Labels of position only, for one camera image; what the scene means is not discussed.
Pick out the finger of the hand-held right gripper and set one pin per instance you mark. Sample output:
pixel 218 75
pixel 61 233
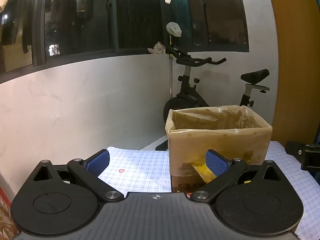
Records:
pixel 308 155

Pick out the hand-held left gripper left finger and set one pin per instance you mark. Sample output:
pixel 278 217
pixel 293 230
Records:
pixel 98 161

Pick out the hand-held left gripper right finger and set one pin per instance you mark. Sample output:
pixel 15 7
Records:
pixel 216 163

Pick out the yellow snack packet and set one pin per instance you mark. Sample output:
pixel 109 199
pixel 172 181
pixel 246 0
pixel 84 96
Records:
pixel 202 171

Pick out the cardboard box with plastic liner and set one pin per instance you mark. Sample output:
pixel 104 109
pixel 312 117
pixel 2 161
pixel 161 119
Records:
pixel 217 140

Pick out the black exercise bike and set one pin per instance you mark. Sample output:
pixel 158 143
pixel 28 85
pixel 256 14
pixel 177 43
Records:
pixel 180 105

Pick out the metal pole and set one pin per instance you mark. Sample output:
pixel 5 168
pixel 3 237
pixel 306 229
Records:
pixel 170 75

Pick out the wooden panel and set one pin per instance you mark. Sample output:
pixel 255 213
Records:
pixel 295 55

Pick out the red patterned cloth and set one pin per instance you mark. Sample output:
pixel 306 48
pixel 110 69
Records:
pixel 6 217

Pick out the crumpled white cloth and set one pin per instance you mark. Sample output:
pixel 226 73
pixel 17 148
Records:
pixel 157 48

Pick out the white plastic bag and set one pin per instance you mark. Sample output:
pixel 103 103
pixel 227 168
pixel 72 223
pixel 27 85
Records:
pixel 173 28

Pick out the dark framed window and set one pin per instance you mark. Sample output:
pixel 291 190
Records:
pixel 140 17

